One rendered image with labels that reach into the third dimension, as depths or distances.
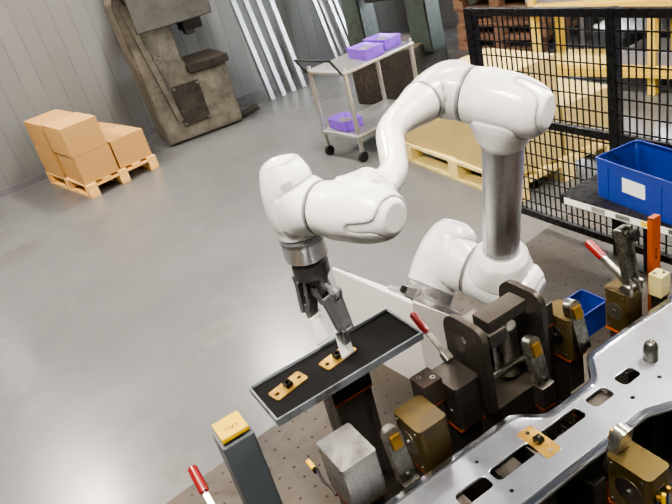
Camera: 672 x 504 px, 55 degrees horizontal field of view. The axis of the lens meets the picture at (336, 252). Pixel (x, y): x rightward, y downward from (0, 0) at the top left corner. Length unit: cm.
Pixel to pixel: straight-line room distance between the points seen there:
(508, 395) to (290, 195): 70
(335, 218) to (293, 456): 97
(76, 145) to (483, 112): 567
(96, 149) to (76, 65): 164
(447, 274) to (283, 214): 87
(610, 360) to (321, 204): 77
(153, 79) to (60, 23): 129
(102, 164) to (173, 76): 136
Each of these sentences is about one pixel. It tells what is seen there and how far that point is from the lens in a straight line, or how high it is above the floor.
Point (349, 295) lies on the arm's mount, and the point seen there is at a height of 94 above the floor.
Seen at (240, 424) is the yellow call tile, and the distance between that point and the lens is 134.
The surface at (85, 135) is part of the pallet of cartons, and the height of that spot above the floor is 60.
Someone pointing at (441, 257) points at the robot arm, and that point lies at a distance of 195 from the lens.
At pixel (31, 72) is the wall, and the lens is 816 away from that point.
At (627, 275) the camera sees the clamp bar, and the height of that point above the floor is 110.
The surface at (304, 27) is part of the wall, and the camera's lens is 967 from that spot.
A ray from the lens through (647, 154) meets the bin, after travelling 220.
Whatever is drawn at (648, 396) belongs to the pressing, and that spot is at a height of 100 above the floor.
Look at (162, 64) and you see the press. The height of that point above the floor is 90.
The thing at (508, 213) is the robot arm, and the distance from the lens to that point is 171.
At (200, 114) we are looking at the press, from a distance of 772.
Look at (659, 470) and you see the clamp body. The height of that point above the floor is 104.
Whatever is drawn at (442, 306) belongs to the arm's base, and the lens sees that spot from 196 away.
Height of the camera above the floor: 201
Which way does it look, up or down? 28 degrees down
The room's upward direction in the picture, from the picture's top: 15 degrees counter-clockwise
